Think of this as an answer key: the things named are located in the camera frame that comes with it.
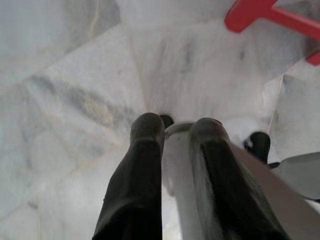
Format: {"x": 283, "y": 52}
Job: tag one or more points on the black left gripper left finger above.
{"x": 135, "y": 180}

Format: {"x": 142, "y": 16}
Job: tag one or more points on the black robot foot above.
{"x": 260, "y": 146}
{"x": 168, "y": 121}

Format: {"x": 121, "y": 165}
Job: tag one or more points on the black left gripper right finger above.
{"x": 230, "y": 190}

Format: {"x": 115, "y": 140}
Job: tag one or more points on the red plastic stool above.
{"x": 250, "y": 17}

